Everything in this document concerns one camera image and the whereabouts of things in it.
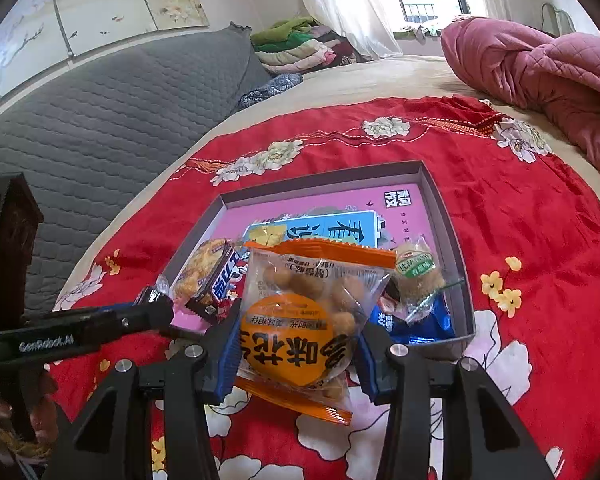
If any pink quilted duvet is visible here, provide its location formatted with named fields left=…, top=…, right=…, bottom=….
left=440, top=15, right=600, bottom=183

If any grey quilted headboard cover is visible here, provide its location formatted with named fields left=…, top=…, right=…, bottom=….
left=0, top=22, right=276, bottom=321

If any blue patterned pillow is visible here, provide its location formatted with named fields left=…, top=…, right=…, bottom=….
left=237, top=72, right=303, bottom=108

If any orange peanut packet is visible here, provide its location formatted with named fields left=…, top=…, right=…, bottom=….
left=234, top=239, right=398, bottom=427

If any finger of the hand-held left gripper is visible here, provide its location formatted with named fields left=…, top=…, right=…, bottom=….
left=157, top=326, right=208, bottom=343
left=97, top=296, right=175, bottom=343

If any stack of folded clothes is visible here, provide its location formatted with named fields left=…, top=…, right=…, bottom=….
left=250, top=17, right=361, bottom=75

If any clear rice cracker packet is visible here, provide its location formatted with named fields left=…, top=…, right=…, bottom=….
left=157, top=239, right=231, bottom=306

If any blue cookie packet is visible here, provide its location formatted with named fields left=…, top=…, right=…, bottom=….
left=375, top=292, right=457, bottom=346

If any red floral blanket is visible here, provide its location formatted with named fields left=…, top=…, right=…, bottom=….
left=45, top=95, right=600, bottom=480

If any dark chocolate bar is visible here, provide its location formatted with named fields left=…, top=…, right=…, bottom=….
left=185, top=250, right=248, bottom=321

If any yellow snack packet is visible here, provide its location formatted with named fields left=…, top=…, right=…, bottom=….
left=245, top=221, right=288, bottom=250

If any floral wall panel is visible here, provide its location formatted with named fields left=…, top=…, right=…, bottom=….
left=0, top=0, right=211, bottom=116

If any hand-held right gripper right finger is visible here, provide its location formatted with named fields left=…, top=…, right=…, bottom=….
left=355, top=324, right=553, bottom=480

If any green-label biscuit packet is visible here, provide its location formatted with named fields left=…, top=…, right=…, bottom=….
left=392, top=234, right=467, bottom=322

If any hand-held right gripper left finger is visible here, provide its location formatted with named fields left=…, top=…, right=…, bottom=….
left=42, top=299, right=243, bottom=480

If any beige bed sheet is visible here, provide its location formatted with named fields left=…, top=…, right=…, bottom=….
left=55, top=55, right=600, bottom=311

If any grey cardboard box tray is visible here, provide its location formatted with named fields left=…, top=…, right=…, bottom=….
left=159, top=160, right=477, bottom=361

